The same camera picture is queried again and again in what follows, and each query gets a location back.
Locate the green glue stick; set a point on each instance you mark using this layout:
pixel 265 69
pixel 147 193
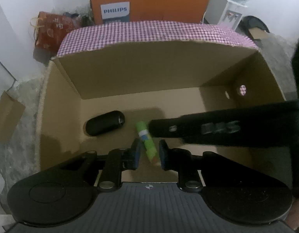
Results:
pixel 145 139

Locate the flat cardboard piece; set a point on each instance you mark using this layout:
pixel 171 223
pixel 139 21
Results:
pixel 6 116

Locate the black curved object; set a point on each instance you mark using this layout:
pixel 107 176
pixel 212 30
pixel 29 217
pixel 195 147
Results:
pixel 253 20

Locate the white water dispenser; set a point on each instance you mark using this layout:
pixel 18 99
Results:
pixel 224 9

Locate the orange product box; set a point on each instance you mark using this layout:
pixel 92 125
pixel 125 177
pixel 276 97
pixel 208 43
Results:
pixel 149 2

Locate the small cardboard scrap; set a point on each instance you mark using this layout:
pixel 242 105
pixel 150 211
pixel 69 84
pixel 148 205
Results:
pixel 258 32

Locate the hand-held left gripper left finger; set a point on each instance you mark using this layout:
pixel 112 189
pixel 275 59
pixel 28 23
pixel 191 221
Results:
pixel 136 156

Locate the cardboard box with checkered cover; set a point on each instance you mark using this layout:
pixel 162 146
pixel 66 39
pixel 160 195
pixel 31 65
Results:
pixel 139 70

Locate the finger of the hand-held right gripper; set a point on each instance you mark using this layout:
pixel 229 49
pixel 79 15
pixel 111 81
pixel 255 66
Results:
pixel 164 127

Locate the red patterned gift bag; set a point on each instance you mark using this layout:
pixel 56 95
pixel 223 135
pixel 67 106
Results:
pixel 51 31

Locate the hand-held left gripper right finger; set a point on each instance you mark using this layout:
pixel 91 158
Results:
pixel 163 156

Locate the person's right forearm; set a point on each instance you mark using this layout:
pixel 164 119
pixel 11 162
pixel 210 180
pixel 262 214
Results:
pixel 297 213

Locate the black capsule-shaped case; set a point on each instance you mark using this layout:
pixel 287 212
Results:
pixel 104 123

